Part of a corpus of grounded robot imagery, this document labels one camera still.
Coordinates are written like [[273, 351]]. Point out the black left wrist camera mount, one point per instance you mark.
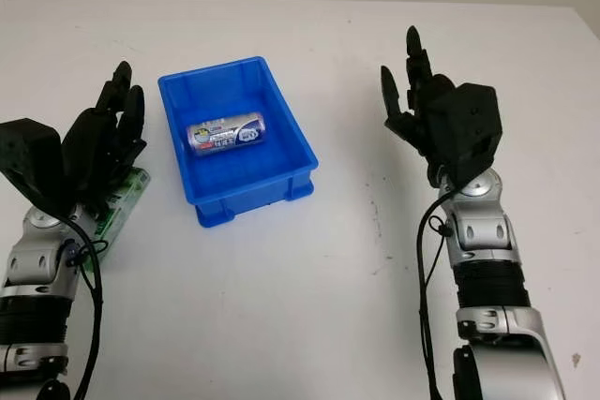
[[28, 161]]

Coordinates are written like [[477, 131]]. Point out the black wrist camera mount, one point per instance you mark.
[[28, 161], [469, 128]]

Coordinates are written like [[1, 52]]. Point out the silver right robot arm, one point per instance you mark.
[[487, 241]]

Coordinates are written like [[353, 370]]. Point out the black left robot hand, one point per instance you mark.
[[86, 152]]

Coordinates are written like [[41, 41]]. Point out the blue plastic tray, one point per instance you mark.
[[244, 175]]

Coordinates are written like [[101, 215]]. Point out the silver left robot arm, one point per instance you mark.
[[33, 269]]

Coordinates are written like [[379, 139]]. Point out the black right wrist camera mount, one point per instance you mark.
[[469, 128]]

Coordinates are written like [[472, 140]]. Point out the green carton box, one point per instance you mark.
[[124, 203]]

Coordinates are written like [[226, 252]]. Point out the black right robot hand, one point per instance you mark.
[[417, 128]]

